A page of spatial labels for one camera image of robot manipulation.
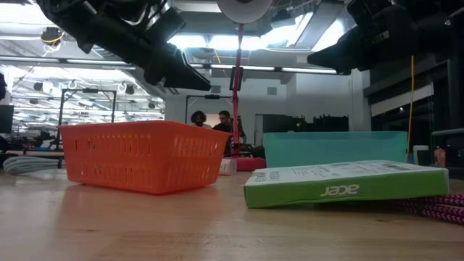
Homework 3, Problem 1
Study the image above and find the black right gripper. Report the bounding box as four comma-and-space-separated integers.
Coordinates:
307, 5, 394, 76

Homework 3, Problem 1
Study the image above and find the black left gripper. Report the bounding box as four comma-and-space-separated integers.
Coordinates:
119, 21, 212, 91

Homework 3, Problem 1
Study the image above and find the orange plastic basket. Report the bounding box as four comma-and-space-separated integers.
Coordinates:
59, 120, 232, 195

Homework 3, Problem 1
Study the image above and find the white pink charger block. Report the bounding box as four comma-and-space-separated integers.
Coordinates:
218, 158, 238, 176

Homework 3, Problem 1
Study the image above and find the green white Acer box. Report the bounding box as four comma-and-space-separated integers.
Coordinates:
243, 159, 450, 209

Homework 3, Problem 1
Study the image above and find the light blue braided USB cable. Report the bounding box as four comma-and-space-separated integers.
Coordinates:
2, 155, 65, 175

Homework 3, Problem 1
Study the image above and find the purple braided cable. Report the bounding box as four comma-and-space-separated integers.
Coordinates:
394, 194, 464, 225

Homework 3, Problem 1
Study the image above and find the teal translucent plastic bin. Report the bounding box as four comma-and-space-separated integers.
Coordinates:
262, 130, 408, 169

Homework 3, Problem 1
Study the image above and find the person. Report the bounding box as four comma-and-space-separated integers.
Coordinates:
212, 110, 233, 133
191, 110, 212, 130

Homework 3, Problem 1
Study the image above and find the red desk lamp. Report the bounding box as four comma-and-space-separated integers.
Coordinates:
216, 0, 273, 172

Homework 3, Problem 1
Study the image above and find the black yellow ceiling reel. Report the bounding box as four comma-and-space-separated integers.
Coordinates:
40, 27, 66, 47

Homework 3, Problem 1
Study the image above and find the orange bottle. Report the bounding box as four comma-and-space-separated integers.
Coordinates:
434, 146, 447, 167

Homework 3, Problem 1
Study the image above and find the black monitor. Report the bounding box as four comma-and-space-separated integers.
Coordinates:
0, 104, 15, 134

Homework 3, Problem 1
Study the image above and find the black stand frame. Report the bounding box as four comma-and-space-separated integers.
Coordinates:
55, 88, 117, 152
184, 94, 233, 124

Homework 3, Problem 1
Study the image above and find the yellow hanging cable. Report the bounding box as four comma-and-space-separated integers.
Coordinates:
405, 55, 415, 162

